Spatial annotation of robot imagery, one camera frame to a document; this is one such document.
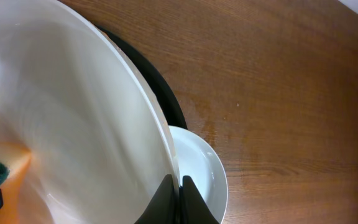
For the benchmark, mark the round black tray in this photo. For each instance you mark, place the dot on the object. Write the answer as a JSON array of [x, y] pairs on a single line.
[[164, 94]]

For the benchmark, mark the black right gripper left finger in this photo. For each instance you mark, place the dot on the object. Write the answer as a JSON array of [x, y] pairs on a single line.
[[163, 205]]

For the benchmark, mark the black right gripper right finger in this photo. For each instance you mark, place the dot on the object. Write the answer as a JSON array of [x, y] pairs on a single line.
[[193, 209]]

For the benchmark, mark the white plate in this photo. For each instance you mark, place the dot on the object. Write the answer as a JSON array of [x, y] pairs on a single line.
[[197, 159], [99, 141]]

